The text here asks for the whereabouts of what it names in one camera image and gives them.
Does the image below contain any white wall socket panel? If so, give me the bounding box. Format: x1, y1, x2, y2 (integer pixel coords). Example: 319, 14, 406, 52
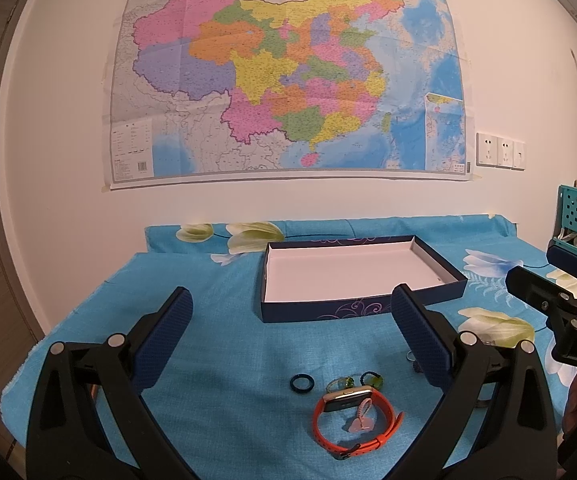
476, 132, 527, 171

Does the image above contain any pink woven ring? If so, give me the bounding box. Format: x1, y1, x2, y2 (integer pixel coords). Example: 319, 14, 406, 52
348, 398, 375, 435

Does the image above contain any colourful wall map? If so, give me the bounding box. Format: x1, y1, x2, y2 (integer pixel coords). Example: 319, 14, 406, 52
105, 0, 474, 188

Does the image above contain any black ring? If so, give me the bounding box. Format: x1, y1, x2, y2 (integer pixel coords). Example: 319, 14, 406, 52
289, 372, 315, 395

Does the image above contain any navy shallow box tray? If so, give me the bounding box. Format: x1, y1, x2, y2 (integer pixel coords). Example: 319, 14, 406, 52
259, 235, 467, 323

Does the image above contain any gold green stone ring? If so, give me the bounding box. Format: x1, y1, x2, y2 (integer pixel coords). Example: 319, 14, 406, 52
324, 375, 358, 395

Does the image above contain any orange smart watch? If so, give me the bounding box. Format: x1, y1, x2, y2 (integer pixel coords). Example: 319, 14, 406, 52
312, 386, 404, 460

